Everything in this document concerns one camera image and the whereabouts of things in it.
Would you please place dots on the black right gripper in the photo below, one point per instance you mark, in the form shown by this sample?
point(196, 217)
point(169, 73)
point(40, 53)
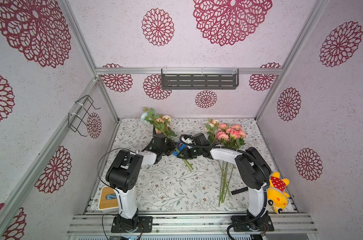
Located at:
point(188, 151)

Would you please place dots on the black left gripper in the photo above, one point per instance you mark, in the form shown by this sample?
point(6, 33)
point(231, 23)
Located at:
point(172, 143)

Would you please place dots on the mixed pastel flower bouquet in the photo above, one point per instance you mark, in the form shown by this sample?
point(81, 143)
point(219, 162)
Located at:
point(161, 124)

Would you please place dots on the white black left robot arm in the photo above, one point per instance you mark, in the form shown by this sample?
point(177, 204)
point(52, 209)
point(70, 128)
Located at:
point(123, 173)

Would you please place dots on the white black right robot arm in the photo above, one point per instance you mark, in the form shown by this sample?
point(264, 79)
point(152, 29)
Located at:
point(252, 167)

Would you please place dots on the pink rose bouquet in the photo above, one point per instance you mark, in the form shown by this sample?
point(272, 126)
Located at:
point(228, 136)

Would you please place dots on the black round knob tool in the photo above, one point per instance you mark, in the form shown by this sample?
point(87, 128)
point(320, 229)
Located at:
point(242, 190)

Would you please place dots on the wooden lid tissue box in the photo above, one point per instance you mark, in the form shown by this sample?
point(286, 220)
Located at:
point(107, 201)

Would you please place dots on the yellow plush bear toy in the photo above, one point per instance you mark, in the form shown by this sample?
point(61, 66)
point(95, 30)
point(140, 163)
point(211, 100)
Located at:
point(277, 197)

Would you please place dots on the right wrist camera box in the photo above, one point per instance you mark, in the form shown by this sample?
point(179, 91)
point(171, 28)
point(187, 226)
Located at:
point(200, 140)

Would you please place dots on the grey wall shelf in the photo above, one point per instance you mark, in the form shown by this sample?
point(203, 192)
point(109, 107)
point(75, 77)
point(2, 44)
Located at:
point(201, 81)

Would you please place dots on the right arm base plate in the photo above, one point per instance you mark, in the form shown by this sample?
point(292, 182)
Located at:
point(262, 224)

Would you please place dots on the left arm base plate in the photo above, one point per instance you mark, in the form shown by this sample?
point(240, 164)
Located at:
point(135, 225)

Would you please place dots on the black wire wall rack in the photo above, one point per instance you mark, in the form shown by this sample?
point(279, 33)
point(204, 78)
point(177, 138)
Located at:
point(85, 121)

